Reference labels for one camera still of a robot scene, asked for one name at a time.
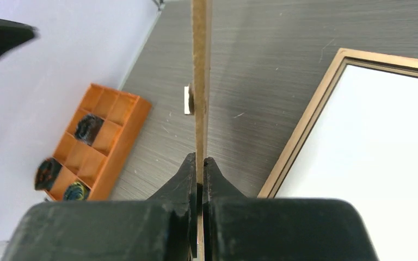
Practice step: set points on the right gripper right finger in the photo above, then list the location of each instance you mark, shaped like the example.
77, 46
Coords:
237, 227

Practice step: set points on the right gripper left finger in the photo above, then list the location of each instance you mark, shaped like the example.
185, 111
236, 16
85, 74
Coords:
162, 227

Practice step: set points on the mountain landscape photo board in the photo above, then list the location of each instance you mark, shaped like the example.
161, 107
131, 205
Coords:
363, 149

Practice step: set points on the brown backing board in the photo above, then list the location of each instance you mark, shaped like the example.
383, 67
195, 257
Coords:
201, 18

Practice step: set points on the black wooden picture frame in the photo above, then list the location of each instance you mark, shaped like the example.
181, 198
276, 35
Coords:
378, 61

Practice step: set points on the orange compartment tray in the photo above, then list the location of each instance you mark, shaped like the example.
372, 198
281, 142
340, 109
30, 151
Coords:
98, 165

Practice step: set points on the black yellow-green coiled bundle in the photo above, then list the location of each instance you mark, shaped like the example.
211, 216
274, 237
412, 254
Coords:
76, 191

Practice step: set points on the silver metal turn clip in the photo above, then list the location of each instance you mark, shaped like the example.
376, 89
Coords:
188, 100

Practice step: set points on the black orange coiled bundle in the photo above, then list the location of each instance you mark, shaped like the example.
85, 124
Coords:
47, 174

